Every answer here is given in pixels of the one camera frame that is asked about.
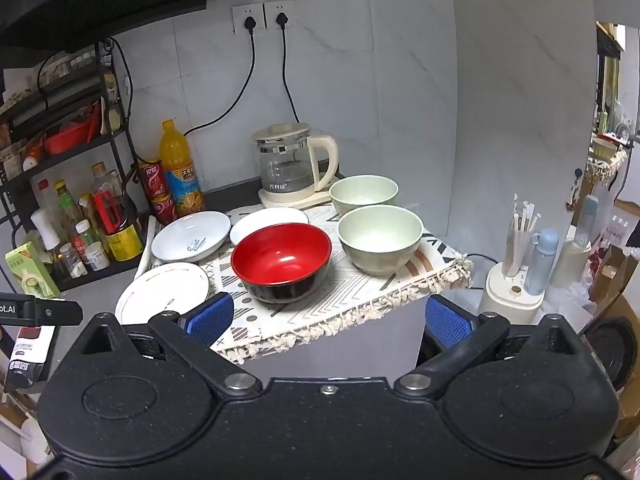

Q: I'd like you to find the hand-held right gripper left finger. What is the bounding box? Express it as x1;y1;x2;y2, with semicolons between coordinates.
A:
75;292;262;399

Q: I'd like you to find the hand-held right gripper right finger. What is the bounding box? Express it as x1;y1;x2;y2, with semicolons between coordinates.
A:
394;294;585;399

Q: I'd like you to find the white plate ringed rim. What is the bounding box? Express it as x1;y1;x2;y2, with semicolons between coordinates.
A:
115;262;211;326

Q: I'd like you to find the white deep plate blue print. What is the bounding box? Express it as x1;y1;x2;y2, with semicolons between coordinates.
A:
229;207;310;247
151;211;232;264

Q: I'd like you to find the red and black bowl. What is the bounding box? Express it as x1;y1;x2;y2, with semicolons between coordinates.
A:
231;224;332;305

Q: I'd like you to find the pale green bowl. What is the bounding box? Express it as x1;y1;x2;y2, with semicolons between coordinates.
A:
329;175;399;218
337;205;424;277

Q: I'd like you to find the black and white carton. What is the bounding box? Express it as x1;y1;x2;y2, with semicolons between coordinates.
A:
2;325;56;393

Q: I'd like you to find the green cardboard box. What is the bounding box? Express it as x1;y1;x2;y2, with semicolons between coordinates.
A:
5;241;62;301

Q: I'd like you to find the small clear seasoning jar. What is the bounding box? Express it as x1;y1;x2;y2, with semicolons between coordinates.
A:
59;242;88;279

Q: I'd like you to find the cream utensil holder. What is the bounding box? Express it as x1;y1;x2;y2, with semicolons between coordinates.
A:
477;260;547;317

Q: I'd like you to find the green cap seasoning jar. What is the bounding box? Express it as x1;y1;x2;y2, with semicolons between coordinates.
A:
75;220;111;271

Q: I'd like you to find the white cap bottle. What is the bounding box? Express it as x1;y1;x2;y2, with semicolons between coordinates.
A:
31;208;62;261

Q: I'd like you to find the patterned fringed table mat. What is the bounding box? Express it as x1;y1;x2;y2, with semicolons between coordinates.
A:
132;203;475;366

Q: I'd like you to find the yellow tin can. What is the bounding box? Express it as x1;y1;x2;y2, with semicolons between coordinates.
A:
90;161;144;262

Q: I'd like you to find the bundle of white straws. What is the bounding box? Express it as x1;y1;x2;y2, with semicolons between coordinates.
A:
502;195;543;278

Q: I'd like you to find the light blue bottle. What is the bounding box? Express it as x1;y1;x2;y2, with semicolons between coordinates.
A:
522;229;560;296

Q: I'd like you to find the orange juice bottle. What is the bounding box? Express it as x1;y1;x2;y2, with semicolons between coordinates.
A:
159;119;206;217

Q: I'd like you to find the dark round pot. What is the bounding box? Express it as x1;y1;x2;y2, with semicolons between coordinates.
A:
582;317;626;391

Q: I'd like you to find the grey blue bottle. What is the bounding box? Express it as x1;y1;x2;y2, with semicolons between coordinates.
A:
575;194;600;248

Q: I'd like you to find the brown cardboard box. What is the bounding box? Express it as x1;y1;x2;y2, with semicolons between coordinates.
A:
590;242;640;321

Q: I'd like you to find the red plastic basin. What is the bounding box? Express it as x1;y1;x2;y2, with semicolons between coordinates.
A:
42;120;101;156

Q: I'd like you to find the black metal shelf rack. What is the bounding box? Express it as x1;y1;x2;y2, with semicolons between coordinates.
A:
0;37;151;293

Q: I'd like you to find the black range hood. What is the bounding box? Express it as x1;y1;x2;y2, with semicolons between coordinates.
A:
0;0;301;53

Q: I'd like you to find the glass kettle cream handle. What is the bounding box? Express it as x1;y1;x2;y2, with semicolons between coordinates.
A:
251;122;338;196

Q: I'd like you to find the black plug with cable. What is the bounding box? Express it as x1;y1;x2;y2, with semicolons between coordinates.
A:
276;12;303;126
182;16;258;138

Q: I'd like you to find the white wall socket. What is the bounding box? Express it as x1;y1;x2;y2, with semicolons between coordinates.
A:
263;1;297;31
232;4;264;36

